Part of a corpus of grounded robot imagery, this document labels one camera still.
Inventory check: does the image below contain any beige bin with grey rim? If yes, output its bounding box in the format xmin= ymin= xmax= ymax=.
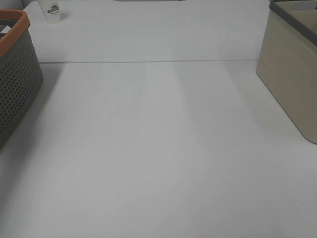
xmin=256 ymin=0 xmax=317 ymax=144

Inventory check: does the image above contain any grey perforated basket orange rim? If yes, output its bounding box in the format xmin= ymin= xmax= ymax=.
xmin=0 ymin=9 xmax=43 ymax=146

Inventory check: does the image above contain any white paper cup green logo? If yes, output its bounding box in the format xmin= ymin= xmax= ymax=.
xmin=37 ymin=0 xmax=61 ymax=24

